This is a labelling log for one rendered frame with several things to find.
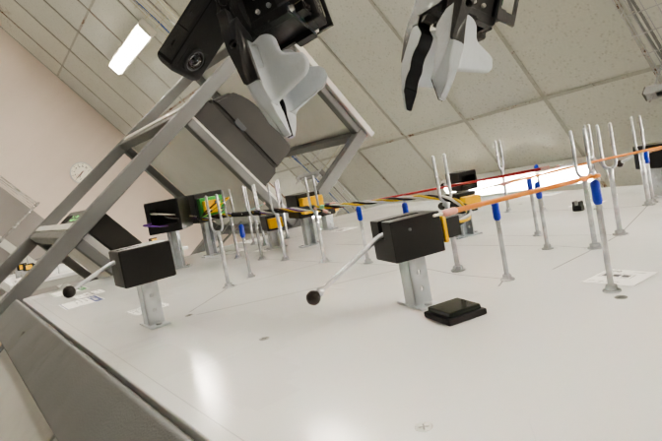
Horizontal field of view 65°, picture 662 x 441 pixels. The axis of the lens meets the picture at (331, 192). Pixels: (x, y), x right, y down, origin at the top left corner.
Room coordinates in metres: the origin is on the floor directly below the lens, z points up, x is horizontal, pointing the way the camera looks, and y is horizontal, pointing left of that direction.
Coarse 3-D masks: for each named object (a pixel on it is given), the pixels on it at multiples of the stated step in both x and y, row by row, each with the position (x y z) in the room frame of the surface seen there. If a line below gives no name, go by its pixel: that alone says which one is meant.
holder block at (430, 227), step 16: (384, 224) 0.45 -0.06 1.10; (400, 224) 0.44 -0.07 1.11; (416, 224) 0.44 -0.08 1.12; (432, 224) 0.44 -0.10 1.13; (384, 240) 0.46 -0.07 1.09; (400, 240) 0.44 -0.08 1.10; (416, 240) 0.45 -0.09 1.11; (432, 240) 0.45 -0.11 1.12; (384, 256) 0.47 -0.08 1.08; (400, 256) 0.45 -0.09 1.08; (416, 256) 0.45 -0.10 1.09
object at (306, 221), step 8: (304, 192) 0.96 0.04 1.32; (312, 192) 0.94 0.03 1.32; (288, 200) 0.98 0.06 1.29; (296, 200) 0.94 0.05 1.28; (296, 216) 0.97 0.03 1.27; (304, 216) 0.95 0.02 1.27; (312, 216) 0.95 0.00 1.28; (304, 224) 0.98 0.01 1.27; (312, 224) 0.98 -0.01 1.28; (304, 232) 0.99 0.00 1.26; (312, 232) 0.99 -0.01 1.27; (304, 240) 1.00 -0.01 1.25; (312, 240) 1.01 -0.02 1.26
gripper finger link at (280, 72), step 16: (256, 48) 0.39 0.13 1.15; (272, 48) 0.38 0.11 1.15; (256, 64) 0.39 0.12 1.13; (272, 64) 0.39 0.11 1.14; (288, 64) 0.38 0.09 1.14; (304, 64) 0.37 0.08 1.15; (256, 80) 0.39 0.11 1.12; (272, 80) 0.39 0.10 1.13; (288, 80) 0.38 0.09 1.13; (256, 96) 0.40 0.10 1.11; (272, 96) 0.39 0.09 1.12; (272, 112) 0.40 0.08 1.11; (288, 128) 0.41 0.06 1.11
